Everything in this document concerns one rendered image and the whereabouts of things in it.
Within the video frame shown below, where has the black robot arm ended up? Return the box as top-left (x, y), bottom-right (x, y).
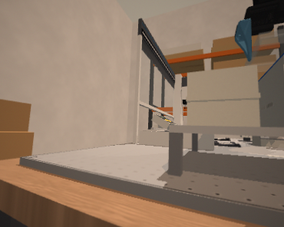
top-left (253, 0), bottom-right (275, 5)

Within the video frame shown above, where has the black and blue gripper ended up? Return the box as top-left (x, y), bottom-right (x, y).
top-left (235, 0), bottom-right (284, 62)

